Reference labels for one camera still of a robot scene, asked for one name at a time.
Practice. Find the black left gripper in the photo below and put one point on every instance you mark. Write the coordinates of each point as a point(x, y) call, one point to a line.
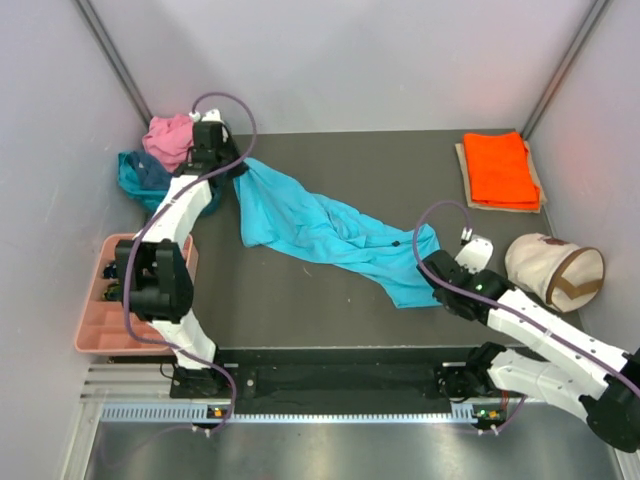
point(228, 143)

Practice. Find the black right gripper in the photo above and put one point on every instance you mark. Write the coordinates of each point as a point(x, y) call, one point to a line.
point(438, 296)

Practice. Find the light blue t shirt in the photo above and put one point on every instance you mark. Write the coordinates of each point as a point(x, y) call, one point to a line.
point(277, 212)

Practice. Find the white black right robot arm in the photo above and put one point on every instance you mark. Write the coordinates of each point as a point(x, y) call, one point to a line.
point(594, 381)

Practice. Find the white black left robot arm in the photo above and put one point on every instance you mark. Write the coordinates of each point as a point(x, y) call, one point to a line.
point(157, 289)

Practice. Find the pink t shirt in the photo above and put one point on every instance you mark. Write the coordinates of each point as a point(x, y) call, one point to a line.
point(169, 139)

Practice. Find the dark blue t shirt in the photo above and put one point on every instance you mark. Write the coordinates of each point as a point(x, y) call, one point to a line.
point(151, 173)

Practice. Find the teal t shirt in bin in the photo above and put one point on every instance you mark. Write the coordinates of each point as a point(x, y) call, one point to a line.
point(129, 183)

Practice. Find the folded orange t shirt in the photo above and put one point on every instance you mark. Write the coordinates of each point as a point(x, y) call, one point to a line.
point(499, 172)

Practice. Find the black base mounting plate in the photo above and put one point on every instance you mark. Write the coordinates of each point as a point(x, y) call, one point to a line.
point(348, 380)

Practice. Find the pink compartment tray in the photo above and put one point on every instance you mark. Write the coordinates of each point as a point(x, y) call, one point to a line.
point(101, 330)

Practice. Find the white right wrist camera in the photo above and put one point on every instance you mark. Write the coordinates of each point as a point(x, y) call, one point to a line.
point(475, 253)

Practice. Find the cream canvas drawstring bag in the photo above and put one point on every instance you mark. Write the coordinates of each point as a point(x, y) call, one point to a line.
point(563, 275)

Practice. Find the dark hair tie blue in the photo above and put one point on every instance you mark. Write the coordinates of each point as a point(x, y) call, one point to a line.
point(110, 271)

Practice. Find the dark hair tie green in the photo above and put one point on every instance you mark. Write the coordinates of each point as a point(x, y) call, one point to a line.
point(112, 293)

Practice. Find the grey slotted cable duct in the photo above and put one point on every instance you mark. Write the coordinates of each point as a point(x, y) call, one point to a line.
point(210, 415)

